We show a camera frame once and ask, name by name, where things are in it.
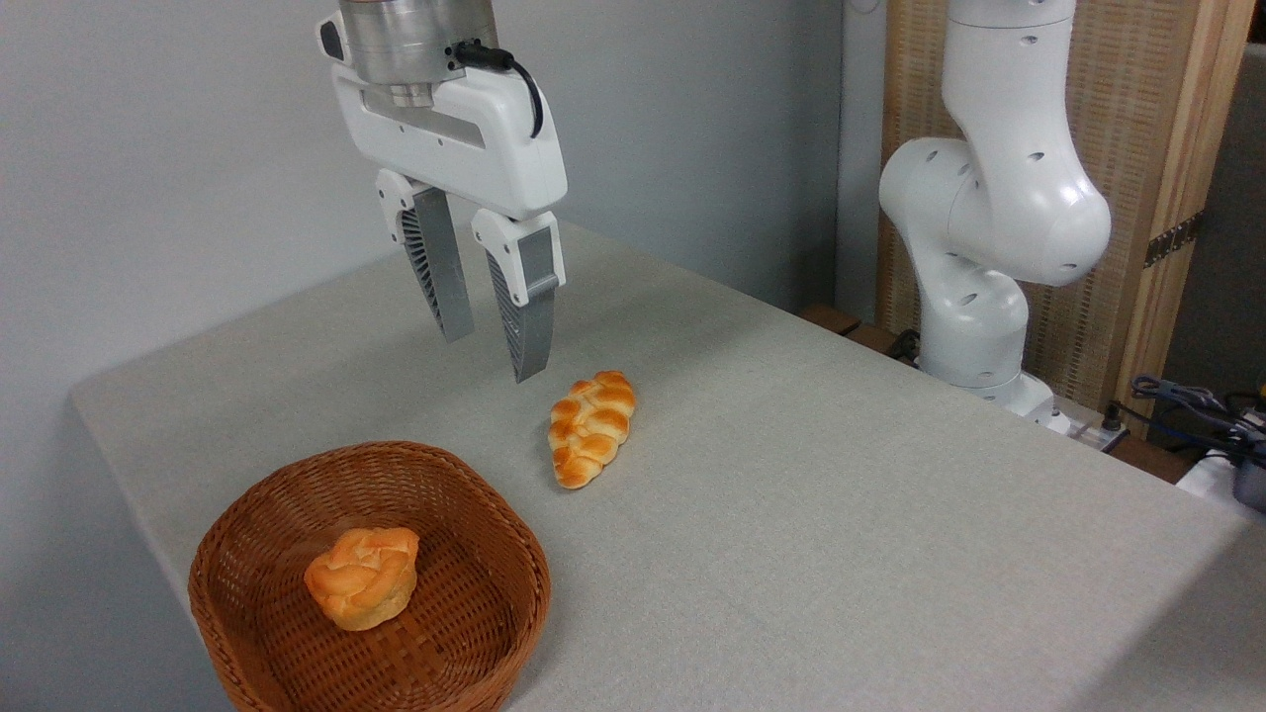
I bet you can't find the long braided bread loaf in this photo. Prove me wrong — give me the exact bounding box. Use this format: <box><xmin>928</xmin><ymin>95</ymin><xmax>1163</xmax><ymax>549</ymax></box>
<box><xmin>549</xmin><ymin>371</ymin><xmax>637</xmax><ymax>490</ymax></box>

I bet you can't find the blue grey cable bundle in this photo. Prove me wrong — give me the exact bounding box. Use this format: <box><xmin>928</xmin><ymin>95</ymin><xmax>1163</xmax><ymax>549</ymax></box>
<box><xmin>1130</xmin><ymin>374</ymin><xmax>1266</xmax><ymax>466</ymax></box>

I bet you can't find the grey tablecloth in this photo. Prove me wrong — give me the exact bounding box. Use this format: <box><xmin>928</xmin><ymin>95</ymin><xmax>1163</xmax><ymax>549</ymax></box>
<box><xmin>69</xmin><ymin>218</ymin><xmax>1266</xmax><ymax>712</ymax></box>

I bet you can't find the dark grey round container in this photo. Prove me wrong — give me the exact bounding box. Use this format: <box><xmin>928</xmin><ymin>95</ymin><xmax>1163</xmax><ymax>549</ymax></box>
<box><xmin>1231</xmin><ymin>453</ymin><xmax>1266</xmax><ymax>513</ymax></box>

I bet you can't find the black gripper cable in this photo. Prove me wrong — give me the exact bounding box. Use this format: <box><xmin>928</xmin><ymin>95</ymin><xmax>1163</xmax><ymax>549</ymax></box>
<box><xmin>453</xmin><ymin>40</ymin><xmax>545</xmax><ymax>139</ymax></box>

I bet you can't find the black metal hinge bracket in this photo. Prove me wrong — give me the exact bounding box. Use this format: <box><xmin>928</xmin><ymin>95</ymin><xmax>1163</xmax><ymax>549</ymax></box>
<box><xmin>1144</xmin><ymin>210</ymin><xmax>1206</xmax><ymax>268</ymax></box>

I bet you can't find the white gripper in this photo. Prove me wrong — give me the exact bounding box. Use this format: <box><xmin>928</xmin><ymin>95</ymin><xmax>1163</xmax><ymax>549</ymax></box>
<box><xmin>316</xmin><ymin>12</ymin><xmax>569</xmax><ymax>384</ymax></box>

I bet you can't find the brown wicker basket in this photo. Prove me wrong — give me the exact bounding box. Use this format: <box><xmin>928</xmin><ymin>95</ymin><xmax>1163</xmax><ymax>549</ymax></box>
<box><xmin>188</xmin><ymin>441</ymin><xmax>552</xmax><ymax>712</ymax></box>

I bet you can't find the round orange bread bun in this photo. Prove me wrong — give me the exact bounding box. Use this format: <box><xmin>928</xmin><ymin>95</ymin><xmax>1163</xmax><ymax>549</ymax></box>
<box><xmin>304</xmin><ymin>527</ymin><xmax>420</xmax><ymax>632</ymax></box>

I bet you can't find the wooden rattan screen panel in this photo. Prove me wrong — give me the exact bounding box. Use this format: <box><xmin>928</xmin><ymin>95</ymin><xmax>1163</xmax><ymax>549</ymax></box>
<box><xmin>875</xmin><ymin>0</ymin><xmax>1257</xmax><ymax>441</ymax></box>

